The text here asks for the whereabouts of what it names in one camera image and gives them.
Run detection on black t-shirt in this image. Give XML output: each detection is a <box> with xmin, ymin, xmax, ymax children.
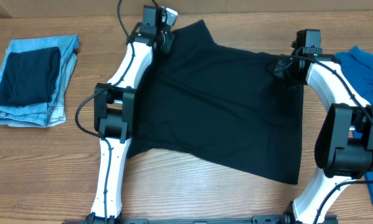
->
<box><xmin>128</xmin><ymin>21</ymin><xmax>304</xmax><ymax>184</ymax></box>

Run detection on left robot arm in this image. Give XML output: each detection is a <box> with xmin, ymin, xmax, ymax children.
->
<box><xmin>85</xmin><ymin>5</ymin><xmax>178</xmax><ymax>223</ymax></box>

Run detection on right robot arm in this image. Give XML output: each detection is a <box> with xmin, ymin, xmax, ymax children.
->
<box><xmin>252</xmin><ymin>29</ymin><xmax>373</xmax><ymax>223</ymax></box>

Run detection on blue t-shirt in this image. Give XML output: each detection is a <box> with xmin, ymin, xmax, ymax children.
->
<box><xmin>335</xmin><ymin>46</ymin><xmax>373</xmax><ymax>205</ymax></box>

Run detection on folded dark navy shirt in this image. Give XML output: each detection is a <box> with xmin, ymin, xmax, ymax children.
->
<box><xmin>0</xmin><ymin>47</ymin><xmax>61</xmax><ymax>106</ymax></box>

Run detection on folded light blue jeans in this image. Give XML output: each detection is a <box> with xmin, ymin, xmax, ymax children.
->
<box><xmin>0</xmin><ymin>35</ymin><xmax>79</xmax><ymax>128</ymax></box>

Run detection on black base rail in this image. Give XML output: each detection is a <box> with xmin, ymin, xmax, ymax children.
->
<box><xmin>65</xmin><ymin>214</ymin><xmax>339</xmax><ymax>224</ymax></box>

